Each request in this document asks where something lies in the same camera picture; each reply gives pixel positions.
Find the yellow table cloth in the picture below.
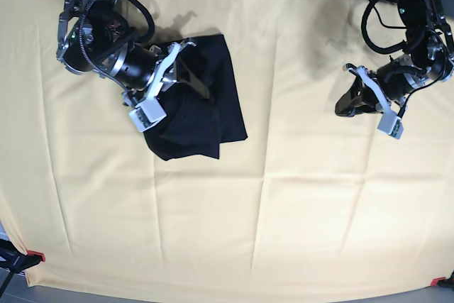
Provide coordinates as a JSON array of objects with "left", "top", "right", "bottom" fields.
[{"left": 1, "top": 0, "right": 453, "bottom": 302}]

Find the right red-black table clamp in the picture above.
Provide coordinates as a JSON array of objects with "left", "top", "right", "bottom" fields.
[{"left": 431, "top": 272, "right": 454, "bottom": 290}]

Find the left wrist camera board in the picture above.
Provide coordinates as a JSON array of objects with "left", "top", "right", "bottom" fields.
[{"left": 377, "top": 111, "right": 404, "bottom": 140}]

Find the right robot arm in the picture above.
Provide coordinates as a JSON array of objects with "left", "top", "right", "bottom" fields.
[{"left": 56, "top": 0, "right": 211, "bottom": 107}]

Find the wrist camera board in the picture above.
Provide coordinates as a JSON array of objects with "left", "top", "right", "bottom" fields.
[
  {"left": 377, "top": 111, "right": 404, "bottom": 140},
  {"left": 128, "top": 98, "right": 167, "bottom": 133}
]

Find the left red-black table clamp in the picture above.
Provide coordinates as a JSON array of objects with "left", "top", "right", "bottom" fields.
[{"left": 1, "top": 239, "right": 45, "bottom": 274}]

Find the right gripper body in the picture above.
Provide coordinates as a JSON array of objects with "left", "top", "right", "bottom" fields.
[{"left": 113, "top": 43, "right": 181, "bottom": 104}]

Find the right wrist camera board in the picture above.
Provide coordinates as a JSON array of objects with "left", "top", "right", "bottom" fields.
[{"left": 128, "top": 98, "right": 167, "bottom": 133}]

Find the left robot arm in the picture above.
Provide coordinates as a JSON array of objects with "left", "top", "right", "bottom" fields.
[{"left": 335, "top": 0, "right": 453, "bottom": 117}]

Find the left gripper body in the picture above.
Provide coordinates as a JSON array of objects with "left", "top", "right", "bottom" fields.
[{"left": 373, "top": 60, "right": 426, "bottom": 104}]

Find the dark navy T-shirt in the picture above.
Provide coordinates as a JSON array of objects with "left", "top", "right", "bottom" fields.
[{"left": 143, "top": 34, "right": 248, "bottom": 161}]

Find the red-black table clamp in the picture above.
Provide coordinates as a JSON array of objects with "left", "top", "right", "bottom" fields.
[
  {"left": 431, "top": 272, "right": 454, "bottom": 290},
  {"left": 1, "top": 239, "right": 45, "bottom": 274}
]

